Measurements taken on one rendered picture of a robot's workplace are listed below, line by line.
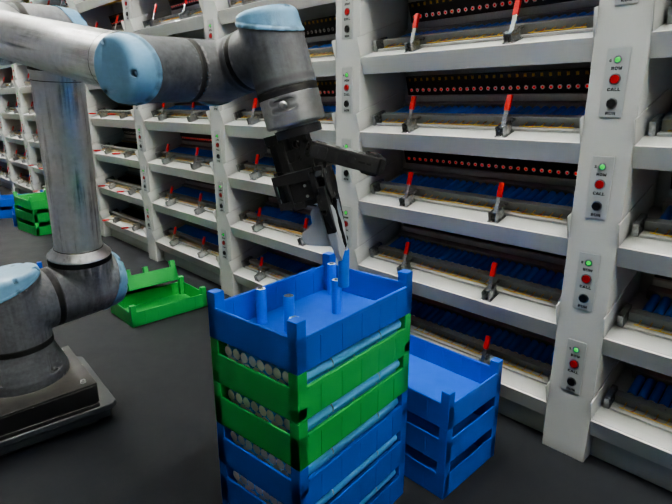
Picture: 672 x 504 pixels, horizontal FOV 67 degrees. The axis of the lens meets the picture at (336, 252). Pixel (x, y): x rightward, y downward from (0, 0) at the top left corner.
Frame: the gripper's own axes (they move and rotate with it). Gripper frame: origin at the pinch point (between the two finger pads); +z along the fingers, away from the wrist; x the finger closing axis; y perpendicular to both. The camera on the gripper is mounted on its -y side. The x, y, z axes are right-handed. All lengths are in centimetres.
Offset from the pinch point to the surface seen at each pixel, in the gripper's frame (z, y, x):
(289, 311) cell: 7.6, 10.8, 2.4
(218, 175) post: -12, 67, -114
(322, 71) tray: -35, 11, -79
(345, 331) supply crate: 11.4, 1.8, 5.3
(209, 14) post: -68, 52, -114
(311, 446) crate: 25.9, 9.8, 12.3
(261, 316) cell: 8.6, 17.0, -0.5
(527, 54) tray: -23, -39, -42
